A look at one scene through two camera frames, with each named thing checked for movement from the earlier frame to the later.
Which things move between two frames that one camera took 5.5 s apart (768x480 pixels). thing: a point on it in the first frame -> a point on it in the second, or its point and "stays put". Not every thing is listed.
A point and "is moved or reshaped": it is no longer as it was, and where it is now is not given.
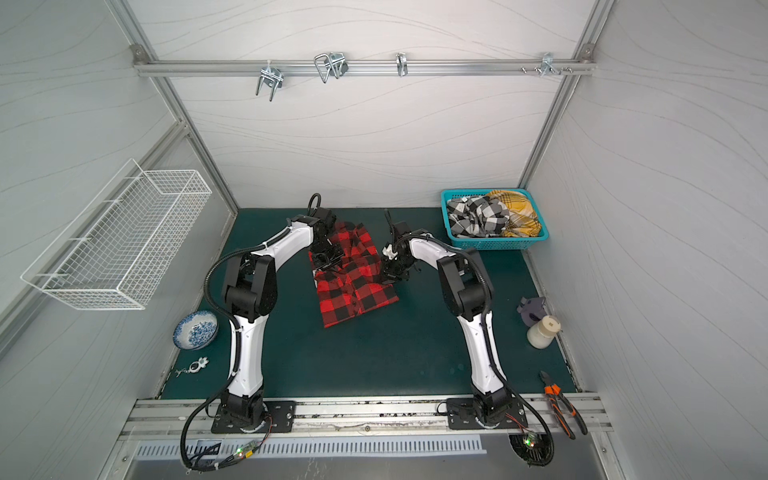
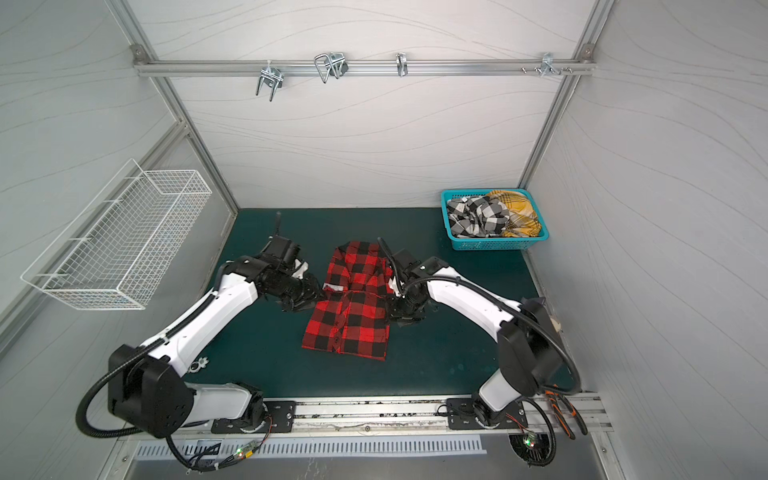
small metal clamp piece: [195, 367] stays put
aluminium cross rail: [276, 69] stays put
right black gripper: [393, 267] -> [405, 302]
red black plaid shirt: [356, 287] is moved or reshaped
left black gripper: [328, 265] -> [311, 295]
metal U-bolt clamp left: [271, 76] stays put
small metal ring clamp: [402, 66] stays put
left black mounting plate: [277, 417] stays put
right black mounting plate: [461, 415] stays put
